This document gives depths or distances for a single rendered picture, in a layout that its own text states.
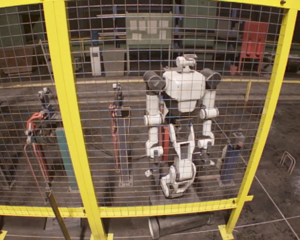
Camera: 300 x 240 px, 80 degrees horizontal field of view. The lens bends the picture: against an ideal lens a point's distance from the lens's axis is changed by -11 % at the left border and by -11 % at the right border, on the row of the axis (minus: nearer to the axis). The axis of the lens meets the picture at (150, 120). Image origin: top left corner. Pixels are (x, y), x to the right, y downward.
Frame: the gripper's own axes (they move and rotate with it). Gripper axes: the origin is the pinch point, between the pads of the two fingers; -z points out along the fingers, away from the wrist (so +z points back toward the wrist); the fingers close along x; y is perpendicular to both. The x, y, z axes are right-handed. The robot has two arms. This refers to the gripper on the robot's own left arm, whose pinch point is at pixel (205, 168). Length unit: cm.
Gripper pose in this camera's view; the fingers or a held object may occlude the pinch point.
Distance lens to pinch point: 178.3
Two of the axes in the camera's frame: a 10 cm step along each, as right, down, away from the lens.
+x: 2.4, 2.5, -9.4
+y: 9.7, -1.1, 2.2
